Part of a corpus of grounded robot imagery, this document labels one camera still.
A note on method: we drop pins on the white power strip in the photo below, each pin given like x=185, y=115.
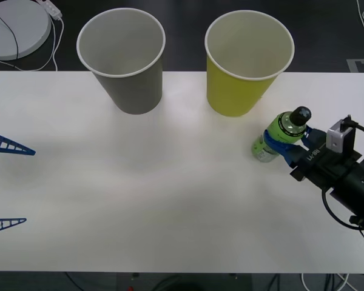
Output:
x=51, y=8

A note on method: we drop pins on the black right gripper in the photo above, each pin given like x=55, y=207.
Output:
x=318, y=166

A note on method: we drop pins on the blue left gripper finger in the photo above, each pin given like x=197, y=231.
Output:
x=21, y=220
x=28, y=151

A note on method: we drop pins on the green plastic bottle black cap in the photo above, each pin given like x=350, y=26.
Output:
x=286, y=127

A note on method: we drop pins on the grey plastic waste bin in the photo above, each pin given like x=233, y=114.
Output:
x=133, y=91

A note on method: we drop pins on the round white disc base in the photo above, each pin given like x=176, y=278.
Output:
x=6, y=33

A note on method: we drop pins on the yellow-green plastic waste bin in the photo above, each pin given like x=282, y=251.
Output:
x=230, y=97

